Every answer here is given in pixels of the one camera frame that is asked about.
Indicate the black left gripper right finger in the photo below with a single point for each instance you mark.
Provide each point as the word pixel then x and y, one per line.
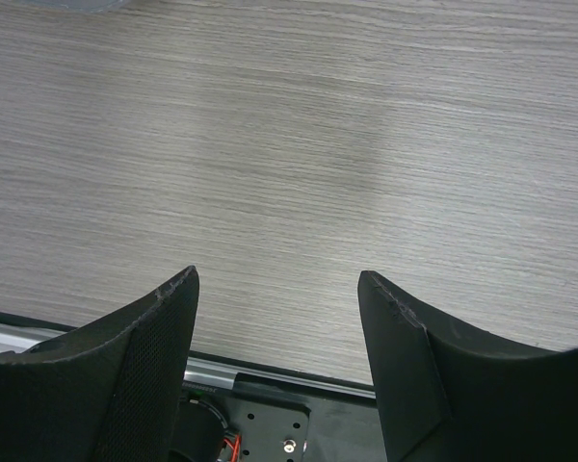
pixel 447 390

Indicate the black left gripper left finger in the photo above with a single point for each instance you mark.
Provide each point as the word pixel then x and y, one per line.
pixel 106 391

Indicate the clear plastic bin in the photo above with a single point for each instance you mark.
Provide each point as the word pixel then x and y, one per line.
pixel 85 6

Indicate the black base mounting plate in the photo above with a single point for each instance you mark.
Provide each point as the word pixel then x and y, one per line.
pixel 252 418

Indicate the aluminium frame rail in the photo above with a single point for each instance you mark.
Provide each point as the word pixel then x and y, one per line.
pixel 214 372

